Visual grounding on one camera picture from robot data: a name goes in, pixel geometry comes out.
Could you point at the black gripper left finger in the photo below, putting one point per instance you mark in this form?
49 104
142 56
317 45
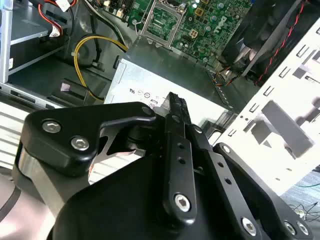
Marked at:
57 140

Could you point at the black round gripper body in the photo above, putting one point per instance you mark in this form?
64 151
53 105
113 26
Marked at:
112 212

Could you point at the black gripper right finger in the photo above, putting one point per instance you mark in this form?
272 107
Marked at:
222 175

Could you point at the metal socket cover frame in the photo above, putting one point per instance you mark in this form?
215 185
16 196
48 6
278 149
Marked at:
156 39

